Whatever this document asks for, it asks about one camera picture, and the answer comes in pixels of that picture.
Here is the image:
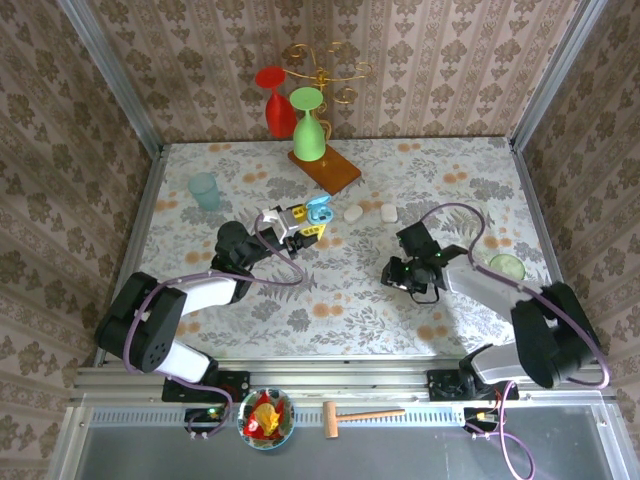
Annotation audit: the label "blue earbud charging case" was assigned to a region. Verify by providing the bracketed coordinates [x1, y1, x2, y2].
[304, 194, 335, 226]

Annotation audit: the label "green earbud charging case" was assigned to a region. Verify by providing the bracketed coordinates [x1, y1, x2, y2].
[488, 253, 527, 281]

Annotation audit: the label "gold glass rack stand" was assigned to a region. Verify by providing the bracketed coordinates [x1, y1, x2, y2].
[279, 42, 374, 197]

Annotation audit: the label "teal plastic cup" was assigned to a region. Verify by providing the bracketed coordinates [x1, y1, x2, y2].
[187, 171, 222, 212]

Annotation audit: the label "green plastic wine glass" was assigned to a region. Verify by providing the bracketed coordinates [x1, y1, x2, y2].
[289, 87, 327, 163]

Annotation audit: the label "red plastic wine glass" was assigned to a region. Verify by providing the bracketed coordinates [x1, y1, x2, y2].
[254, 64, 297, 139]

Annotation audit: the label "small black connector board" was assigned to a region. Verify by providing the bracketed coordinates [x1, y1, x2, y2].
[184, 407, 226, 432]
[463, 407, 501, 432]

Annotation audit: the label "red and yellow wrappers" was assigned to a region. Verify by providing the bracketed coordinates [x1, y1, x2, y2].
[244, 392, 289, 441]

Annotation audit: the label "wooden mallet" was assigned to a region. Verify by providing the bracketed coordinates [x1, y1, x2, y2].
[322, 399, 407, 440]

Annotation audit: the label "glass bowl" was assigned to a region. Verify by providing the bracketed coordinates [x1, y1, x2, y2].
[236, 387, 296, 452]

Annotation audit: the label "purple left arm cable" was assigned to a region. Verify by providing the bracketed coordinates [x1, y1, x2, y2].
[122, 214, 306, 441]

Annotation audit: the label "aluminium table edge rail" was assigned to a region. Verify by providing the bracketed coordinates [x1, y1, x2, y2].
[509, 139, 609, 374]
[92, 143, 167, 364]

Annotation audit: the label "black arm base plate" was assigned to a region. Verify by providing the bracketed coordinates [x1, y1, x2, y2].
[162, 369, 252, 404]
[426, 367, 521, 402]

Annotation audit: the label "aluminium mounting rail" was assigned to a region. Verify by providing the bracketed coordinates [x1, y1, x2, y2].
[74, 357, 609, 402]

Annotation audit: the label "grey slotted cable duct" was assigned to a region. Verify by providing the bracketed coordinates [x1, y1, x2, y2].
[89, 406, 469, 427]

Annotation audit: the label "aluminium corner post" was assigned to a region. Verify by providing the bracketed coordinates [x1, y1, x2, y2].
[54, 0, 164, 156]
[512, 0, 610, 149]

